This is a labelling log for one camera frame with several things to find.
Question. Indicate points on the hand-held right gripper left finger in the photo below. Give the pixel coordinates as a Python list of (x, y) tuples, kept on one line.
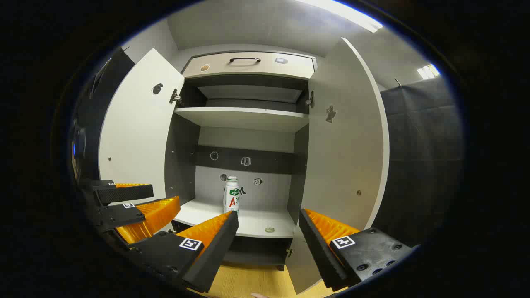
[(215, 252)]

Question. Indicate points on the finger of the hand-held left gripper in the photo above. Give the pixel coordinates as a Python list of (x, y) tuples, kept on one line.
[(124, 215), (124, 193)]

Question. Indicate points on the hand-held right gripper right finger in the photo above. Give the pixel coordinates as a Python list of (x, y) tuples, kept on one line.
[(316, 248)]

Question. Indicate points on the white bottle with green label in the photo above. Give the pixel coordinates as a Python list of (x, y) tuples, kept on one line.
[(231, 200)]

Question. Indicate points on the white cabinet shelf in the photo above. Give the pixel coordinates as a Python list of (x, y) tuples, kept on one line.
[(256, 221), (244, 118)]

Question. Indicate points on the white cabinet drawer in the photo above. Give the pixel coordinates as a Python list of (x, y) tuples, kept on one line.
[(215, 68)]

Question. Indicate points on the black backdrop cloth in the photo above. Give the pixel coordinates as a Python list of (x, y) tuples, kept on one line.
[(418, 165)]

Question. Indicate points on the small ceiling light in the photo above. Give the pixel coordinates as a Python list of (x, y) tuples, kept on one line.
[(428, 71)]

